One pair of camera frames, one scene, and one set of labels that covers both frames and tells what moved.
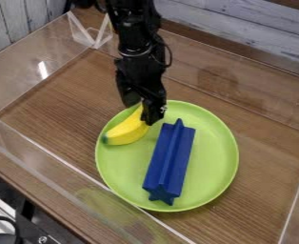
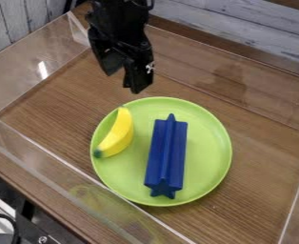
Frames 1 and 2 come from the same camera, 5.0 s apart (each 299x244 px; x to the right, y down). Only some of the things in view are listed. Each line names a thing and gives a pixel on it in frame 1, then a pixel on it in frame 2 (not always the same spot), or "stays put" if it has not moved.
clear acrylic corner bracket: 90,36 stays put
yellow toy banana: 130,132 → 121,134
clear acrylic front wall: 41,202 stays put
